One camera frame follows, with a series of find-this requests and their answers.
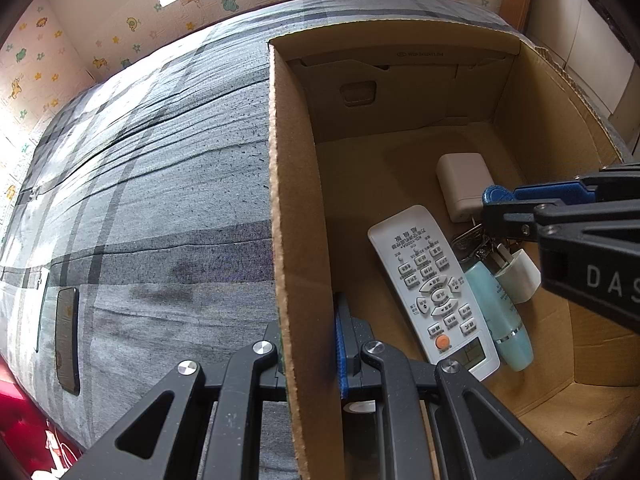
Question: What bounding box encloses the beige wardrobe with drawers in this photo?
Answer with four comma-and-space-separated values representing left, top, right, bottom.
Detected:
526, 0, 639, 142

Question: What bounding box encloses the white air conditioner remote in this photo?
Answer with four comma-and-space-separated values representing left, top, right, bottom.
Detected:
368, 205, 500, 382

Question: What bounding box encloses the blue key fob tag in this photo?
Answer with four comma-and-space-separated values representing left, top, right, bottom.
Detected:
482, 184, 516, 206

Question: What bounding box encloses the small white charger plug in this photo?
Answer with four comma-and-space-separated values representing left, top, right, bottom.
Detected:
491, 244, 541, 304

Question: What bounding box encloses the metal keychain with carabiner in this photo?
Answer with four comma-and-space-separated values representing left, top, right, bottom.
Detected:
450, 223, 521, 268

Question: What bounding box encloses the teal cylindrical bottle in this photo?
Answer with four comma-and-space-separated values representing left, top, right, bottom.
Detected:
465, 261, 534, 372

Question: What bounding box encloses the black smartphone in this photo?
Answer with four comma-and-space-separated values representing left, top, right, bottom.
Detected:
54, 287, 80, 396

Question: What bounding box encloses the large white charger plug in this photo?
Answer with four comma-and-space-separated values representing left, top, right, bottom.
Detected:
436, 153, 494, 223

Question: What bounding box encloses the brown cardboard box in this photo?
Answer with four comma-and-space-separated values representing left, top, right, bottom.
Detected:
269, 20, 627, 479

